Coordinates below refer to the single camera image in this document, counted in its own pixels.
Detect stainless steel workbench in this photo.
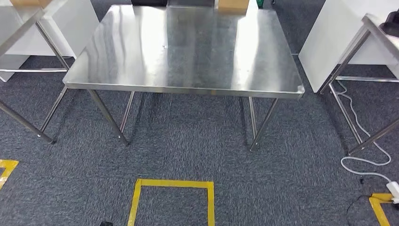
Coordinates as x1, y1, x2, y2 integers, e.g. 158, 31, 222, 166
318, 14, 399, 157
62, 4, 305, 153
0, 0, 71, 145

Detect brown cardboard box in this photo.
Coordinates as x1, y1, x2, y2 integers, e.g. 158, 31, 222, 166
217, 0, 250, 14
9, 0, 52, 8

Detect black case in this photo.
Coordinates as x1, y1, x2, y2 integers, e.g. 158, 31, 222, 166
131, 0, 169, 7

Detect white cabinet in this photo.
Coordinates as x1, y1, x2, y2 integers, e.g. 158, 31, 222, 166
0, 0, 100, 82
298, 0, 399, 93

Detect white power strip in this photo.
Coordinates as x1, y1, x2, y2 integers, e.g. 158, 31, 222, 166
386, 181, 399, 205

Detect white power cable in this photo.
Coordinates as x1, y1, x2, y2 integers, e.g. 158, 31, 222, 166
335, 80, 399, 185

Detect thin black floor cable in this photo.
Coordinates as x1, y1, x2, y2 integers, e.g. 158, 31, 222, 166
346, 194, 372, 226

